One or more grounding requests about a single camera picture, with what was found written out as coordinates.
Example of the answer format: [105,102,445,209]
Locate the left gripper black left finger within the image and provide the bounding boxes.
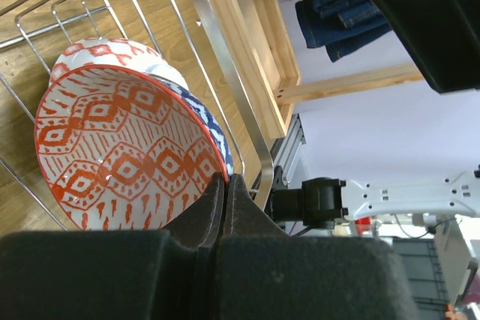
[1,175,225,319]

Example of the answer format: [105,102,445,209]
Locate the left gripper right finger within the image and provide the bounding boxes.
[215,175,419,319]

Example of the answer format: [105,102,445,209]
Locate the red white patterned bowl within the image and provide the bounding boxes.
[34,37,230,232]

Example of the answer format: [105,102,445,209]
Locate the blue patterned bowl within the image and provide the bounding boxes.
[152,74,234,180]

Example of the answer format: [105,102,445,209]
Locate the wire dish rack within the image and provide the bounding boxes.
[1,0,261,234]

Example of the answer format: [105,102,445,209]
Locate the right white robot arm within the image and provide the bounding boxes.
[266,170,479,229]

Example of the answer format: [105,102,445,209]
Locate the navy garment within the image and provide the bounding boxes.
[295,0,392,62]

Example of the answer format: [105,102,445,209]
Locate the wooden clothes rack frame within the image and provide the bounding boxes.
[208,0,423,139]

